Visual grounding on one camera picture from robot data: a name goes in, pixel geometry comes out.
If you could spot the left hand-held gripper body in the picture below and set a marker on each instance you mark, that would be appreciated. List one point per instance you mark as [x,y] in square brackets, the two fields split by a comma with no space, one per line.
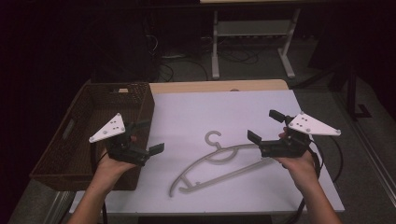
[107,128]

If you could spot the brown wicker basket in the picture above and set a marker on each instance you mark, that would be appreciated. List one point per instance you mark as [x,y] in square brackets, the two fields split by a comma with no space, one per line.
[84,124]

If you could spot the black metal stand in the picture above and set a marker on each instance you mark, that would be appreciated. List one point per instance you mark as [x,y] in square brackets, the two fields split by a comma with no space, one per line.
[352,93]

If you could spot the beige plastic clothes hanger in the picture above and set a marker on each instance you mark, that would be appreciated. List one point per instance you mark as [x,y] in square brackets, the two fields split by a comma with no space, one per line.
[218,146]

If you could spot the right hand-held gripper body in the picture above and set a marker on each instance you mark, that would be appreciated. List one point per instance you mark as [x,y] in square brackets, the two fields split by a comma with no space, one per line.
[311,126]

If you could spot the white table cover sheet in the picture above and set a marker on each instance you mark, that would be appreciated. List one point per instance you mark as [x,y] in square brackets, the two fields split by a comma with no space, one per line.
[193,112]

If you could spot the white metal desk frame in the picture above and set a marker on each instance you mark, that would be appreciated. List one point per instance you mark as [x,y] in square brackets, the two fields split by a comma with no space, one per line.
[215,56]

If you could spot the grey metal floor rail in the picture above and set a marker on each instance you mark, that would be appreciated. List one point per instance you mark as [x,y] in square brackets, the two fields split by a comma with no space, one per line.
[373,161]

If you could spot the person's right hand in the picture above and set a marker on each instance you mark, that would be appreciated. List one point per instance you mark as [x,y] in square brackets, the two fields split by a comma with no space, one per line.
[299,169]

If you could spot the person's left hand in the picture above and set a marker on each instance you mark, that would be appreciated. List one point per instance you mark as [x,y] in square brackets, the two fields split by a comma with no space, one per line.
[109,166]

